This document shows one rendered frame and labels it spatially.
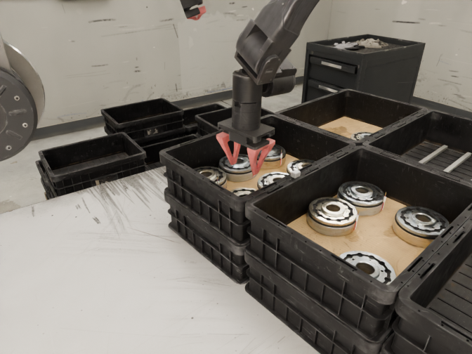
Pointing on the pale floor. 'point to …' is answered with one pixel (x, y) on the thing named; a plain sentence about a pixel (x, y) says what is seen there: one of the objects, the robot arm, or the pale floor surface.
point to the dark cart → (362, 68)
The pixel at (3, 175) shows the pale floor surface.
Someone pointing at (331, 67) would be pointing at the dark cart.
